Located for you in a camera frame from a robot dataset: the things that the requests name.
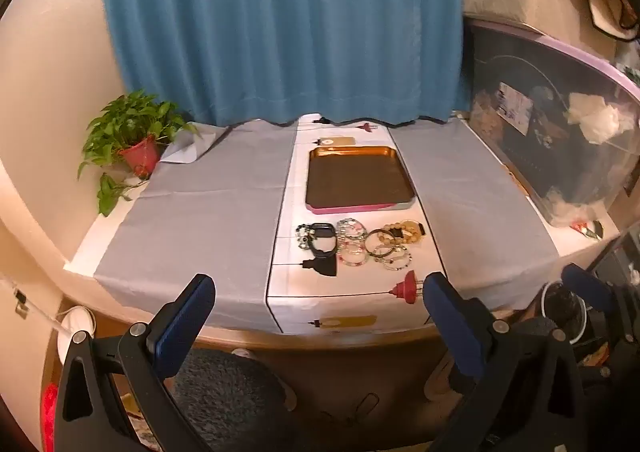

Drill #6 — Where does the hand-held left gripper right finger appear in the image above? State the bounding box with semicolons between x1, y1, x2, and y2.
422;272;586;452

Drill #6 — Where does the white paper card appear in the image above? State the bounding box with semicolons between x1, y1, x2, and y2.
497;81;534;136

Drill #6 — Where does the grey table cloth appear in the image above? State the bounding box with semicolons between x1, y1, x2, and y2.
94;119;300;334
387;116;561;310

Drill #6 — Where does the red cloth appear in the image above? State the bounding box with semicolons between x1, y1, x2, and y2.
40;382;58;452

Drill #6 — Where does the potted green plant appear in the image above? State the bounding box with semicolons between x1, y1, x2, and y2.
77;90;201;218

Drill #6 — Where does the black green smart watch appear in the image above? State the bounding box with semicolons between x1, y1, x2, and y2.
301;223;337;259

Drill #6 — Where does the copper metal tray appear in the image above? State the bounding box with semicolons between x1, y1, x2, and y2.
305;146;417;211

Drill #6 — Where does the gold bead bracelet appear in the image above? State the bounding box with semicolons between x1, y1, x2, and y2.
365;228;395;257

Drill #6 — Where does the crystal link bracelet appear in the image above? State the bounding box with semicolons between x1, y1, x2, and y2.
336;234;365;255

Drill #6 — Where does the grey stool cushion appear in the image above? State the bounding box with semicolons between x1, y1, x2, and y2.
170;349;296;452

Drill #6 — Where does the pink white bead bracelet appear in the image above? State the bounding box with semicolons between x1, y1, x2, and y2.
337;218;368;240

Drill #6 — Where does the gold jewelry piece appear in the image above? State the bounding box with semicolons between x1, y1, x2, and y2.
385;219;427;247

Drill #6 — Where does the clear bead bracelet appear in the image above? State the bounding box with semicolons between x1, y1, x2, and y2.
337;242;370;268

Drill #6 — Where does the white bin with black bag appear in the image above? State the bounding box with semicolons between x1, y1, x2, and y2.
541;282;588;345

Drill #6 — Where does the white plastic bag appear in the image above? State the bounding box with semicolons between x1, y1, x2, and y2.
565;92;636;145

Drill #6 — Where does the white printed table runner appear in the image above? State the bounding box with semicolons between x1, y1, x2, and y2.
265;114;448;334

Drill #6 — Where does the clear storage box purple lid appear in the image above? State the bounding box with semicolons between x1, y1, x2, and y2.
462;17;640;228

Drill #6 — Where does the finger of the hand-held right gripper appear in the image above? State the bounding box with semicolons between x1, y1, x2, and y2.
561;263;617;314

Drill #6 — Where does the white round lamp base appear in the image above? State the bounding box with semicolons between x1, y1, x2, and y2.
56;307;96;364

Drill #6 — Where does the blue curtain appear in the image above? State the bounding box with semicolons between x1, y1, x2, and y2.
101;0;465;127

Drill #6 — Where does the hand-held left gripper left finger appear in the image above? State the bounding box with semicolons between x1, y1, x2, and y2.
52;273;217;452

